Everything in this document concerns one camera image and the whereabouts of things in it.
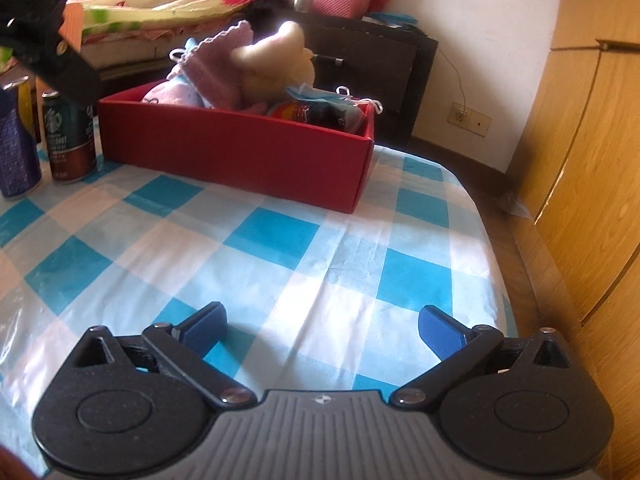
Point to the orange ribbed bottle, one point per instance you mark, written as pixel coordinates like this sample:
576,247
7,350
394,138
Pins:
74,25

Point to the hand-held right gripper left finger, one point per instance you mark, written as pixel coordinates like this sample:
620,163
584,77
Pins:
205,327

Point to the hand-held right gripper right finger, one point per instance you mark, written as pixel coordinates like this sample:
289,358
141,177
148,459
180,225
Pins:
442,332

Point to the dark green drink can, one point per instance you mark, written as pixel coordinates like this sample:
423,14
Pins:
67,145

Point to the floral printed blanket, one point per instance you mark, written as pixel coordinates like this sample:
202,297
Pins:
150,5

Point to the blue folded paper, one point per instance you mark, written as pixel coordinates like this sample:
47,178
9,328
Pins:
395,18

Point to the purple knitted cloth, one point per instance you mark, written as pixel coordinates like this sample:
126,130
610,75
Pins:
220,65

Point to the beige wall outlet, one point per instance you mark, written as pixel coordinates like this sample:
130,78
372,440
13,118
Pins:
472,120

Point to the cream plush bear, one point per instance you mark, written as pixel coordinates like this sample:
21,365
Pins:
280,65

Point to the blue checkered tablecloth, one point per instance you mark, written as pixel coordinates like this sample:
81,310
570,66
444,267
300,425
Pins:
300,260

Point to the dark wooden nightstand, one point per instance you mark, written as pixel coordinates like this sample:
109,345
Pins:
380,70

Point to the clear plastic scrap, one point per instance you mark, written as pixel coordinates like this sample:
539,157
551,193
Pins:
515,205

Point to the blue and yellow can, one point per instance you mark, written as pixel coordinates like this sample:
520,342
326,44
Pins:
17,160

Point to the striped knitted sock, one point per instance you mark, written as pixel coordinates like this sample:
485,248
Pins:
300,110

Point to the yellow wooden wardrobe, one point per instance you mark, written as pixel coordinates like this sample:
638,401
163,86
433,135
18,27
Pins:
590,135

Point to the pink pig plush toy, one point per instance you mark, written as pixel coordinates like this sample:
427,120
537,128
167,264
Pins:
170,92

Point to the red cardboard box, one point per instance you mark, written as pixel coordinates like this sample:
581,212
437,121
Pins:
225,150

